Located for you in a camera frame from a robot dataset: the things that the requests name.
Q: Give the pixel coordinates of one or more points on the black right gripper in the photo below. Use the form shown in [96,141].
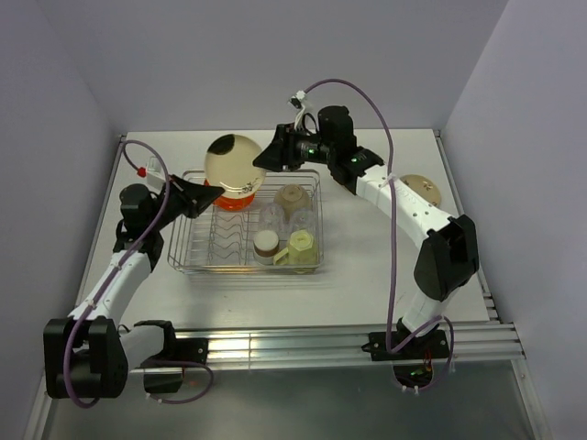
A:
[282,151]

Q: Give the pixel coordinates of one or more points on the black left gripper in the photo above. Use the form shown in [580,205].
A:
[193,197]

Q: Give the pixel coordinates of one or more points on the orange plastic plate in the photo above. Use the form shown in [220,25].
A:
[231,203]

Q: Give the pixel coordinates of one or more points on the beige ceramic bowl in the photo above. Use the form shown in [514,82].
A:
[291,198]

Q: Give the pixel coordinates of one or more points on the cream plate with writing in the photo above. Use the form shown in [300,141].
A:
[229,165]

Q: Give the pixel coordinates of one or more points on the clear drinking glass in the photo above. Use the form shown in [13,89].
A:
[272,217]
[303,219]

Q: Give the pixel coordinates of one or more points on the metal tin cup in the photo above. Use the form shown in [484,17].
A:
[266,245]

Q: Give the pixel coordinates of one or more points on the pale green mug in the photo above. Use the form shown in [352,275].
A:
[301,249]

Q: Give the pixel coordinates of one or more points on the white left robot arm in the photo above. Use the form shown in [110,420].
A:
[86,359]

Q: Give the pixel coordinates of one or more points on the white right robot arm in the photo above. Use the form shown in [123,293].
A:
[447,245]

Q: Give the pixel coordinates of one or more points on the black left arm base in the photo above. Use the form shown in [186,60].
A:
[188,353]

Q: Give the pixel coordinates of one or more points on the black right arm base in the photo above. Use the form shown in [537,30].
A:
[435,345]

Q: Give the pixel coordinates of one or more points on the beige floral plate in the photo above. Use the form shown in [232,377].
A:
[423,187]

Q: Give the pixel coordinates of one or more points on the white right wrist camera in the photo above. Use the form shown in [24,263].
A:
[298,102]

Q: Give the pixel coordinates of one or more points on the wire dish rack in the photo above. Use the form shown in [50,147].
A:
[222,241]

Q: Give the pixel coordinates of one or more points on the aluminium front rail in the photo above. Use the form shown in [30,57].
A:
[339,346]

